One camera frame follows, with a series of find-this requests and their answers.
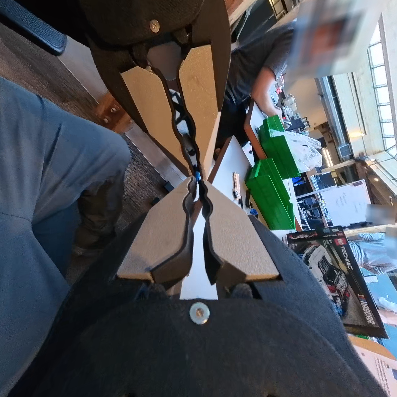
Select person's dark shoe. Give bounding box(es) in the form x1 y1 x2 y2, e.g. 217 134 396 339
73 180 124 256

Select black desk foot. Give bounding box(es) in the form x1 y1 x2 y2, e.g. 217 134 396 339
151 181 175 205

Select person's trousers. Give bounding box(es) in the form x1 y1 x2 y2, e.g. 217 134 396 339
0 78 132 397

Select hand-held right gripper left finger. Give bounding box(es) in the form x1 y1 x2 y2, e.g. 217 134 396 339
117 177 198 290

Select clear plastic bag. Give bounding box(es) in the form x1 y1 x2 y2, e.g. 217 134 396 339
277 130 323 175

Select printed instruction sheet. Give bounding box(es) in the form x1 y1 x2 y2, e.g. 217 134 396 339
357 343 397 397

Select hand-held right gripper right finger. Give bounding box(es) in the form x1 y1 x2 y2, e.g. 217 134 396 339
199 181 280 286

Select black toy car box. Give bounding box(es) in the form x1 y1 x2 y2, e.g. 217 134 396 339
285 226 390 339

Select office chair armrest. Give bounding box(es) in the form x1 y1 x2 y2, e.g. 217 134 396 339
0 0 68 57

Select green plastic bin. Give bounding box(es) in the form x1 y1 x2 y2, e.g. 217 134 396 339
244 158 296 231
258 115 302 180

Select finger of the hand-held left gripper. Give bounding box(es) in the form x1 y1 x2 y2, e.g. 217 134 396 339
122 65 194 177
177 45 222 179

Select whiteboard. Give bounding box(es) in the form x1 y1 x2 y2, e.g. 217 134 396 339
319 179 372 227

